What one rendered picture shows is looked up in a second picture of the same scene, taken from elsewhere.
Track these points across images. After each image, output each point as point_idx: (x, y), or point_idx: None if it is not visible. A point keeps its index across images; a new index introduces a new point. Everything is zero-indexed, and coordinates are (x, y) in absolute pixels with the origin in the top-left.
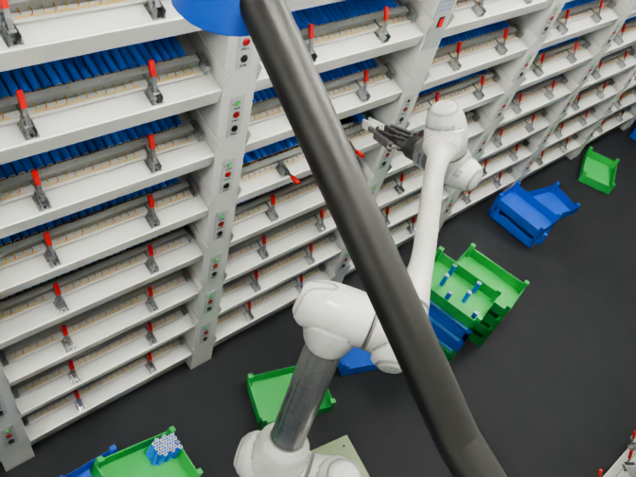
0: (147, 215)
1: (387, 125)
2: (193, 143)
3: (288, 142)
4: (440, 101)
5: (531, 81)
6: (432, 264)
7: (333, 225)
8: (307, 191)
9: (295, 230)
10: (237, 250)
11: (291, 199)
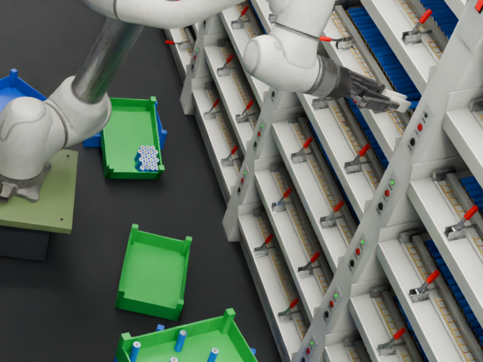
0: None
1: (388, 98)
2: None
3: (379, 51)
4: None
5: None
6: (160, 11)
7: (328, 240)
8: (349, 141)
9: (324, 195)
10: (305, 136)
11: (339, 124)
